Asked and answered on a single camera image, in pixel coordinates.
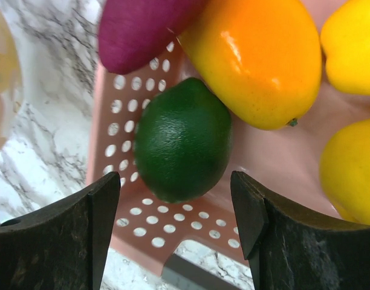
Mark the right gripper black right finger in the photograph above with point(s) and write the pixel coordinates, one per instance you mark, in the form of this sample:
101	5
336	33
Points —
290	246

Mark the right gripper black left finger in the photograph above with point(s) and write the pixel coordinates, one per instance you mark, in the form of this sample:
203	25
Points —
63	245

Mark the green toy lime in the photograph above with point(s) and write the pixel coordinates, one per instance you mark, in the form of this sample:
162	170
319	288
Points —
183	142

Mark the clear zip top bag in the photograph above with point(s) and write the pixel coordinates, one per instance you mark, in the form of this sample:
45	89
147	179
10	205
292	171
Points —
11	91

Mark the purple toy sweet potato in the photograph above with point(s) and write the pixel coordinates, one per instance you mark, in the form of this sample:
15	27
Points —
132	33

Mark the yellow toy fruit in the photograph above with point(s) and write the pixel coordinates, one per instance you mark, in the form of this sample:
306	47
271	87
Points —
345	172

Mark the orange yellow toy mango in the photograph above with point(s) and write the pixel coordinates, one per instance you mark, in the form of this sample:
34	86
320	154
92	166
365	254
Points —
262	59

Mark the yellow orange toy pepper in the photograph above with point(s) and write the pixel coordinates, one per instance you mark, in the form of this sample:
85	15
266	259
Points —
345	39

